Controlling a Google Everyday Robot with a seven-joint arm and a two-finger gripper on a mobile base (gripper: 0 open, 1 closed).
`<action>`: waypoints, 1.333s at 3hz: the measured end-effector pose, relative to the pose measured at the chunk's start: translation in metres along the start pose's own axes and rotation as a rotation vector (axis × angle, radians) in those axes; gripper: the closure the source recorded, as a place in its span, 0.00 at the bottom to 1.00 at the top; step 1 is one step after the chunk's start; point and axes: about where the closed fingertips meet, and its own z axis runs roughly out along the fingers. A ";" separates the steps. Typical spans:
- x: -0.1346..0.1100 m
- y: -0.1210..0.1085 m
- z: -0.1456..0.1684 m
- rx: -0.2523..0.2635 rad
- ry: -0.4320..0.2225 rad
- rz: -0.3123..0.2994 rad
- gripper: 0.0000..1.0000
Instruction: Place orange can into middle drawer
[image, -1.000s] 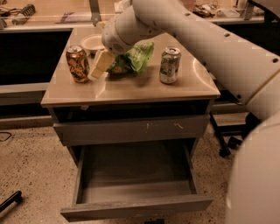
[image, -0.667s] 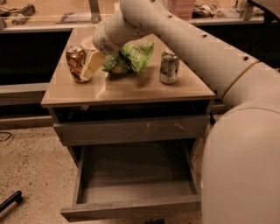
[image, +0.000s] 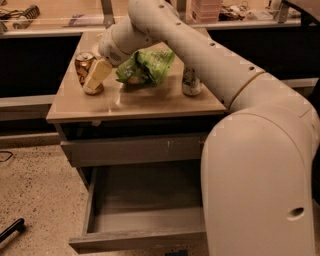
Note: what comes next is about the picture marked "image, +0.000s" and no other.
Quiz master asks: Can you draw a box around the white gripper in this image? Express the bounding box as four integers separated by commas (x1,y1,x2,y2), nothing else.
83,26,129,91

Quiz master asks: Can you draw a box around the orange soda can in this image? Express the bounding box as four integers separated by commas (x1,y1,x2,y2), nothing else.
74,52,103,95

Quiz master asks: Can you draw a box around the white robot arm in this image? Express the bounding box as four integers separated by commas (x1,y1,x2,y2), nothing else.
98,0,319,256

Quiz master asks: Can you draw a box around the grey drawer cabinet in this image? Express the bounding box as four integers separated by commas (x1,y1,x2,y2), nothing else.
45,27,231,255

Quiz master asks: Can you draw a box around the green white soda can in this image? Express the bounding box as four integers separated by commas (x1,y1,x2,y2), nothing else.
182,65,202,96

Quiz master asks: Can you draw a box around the closed top drawer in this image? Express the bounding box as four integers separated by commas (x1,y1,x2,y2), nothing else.
61,133,206,167

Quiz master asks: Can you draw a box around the open middle drawer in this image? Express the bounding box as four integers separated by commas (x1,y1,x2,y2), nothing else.
69,160,206,254

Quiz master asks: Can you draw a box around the white paper bowl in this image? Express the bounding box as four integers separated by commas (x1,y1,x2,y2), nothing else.
92,43,101,59

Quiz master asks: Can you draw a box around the green chip bag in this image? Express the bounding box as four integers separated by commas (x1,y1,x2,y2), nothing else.
116,49,175,85

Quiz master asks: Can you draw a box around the black coiled tool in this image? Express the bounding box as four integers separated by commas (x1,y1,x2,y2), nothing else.
13,5,40,29

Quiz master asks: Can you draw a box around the pink plastic container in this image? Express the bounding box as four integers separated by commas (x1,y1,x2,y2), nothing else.
191,0,222,23

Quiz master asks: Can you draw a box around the black bar on floor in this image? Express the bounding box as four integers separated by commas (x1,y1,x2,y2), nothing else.
0,218,25,243

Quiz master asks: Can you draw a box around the black floor cable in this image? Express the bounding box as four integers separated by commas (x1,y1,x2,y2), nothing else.
0,150,14,164

